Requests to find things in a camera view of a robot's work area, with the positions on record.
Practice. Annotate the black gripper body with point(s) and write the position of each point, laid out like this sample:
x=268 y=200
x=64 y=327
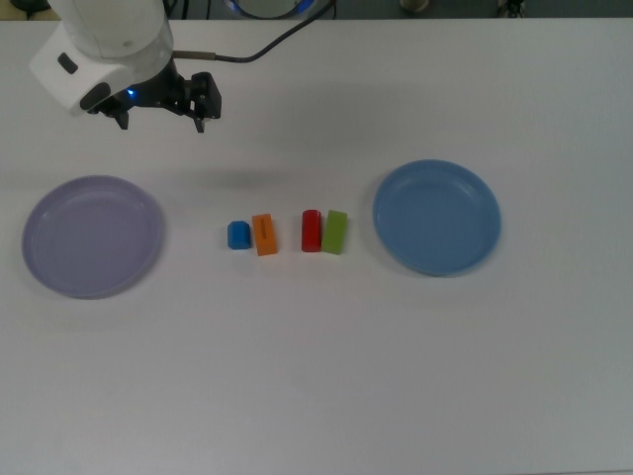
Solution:
x=163 y=91

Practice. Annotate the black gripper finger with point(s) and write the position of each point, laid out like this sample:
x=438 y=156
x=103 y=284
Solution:
x=121 y=118
x=207 y=99

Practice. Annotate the blue block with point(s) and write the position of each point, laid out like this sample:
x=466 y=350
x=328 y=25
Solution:
x=238 y=236

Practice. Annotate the orange block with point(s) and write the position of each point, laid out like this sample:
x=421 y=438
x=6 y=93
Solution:
x=265 y=235

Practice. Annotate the red cylinder block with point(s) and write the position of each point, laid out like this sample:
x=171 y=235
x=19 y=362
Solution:
x=311 y=232

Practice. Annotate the green block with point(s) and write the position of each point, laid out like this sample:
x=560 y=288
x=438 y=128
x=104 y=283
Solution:
x=334 y=232

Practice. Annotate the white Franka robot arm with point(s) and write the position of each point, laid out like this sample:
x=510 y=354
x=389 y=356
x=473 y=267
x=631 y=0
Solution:
x=99 y=29

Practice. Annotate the round white blue-lit base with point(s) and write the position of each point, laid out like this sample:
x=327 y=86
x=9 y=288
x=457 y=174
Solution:
x=269 y=6

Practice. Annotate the purple plate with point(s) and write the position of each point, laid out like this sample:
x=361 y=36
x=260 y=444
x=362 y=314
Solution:
x=94 y=237

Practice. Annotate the blue plate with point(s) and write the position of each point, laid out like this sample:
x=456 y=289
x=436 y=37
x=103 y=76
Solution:
x=435 y=218

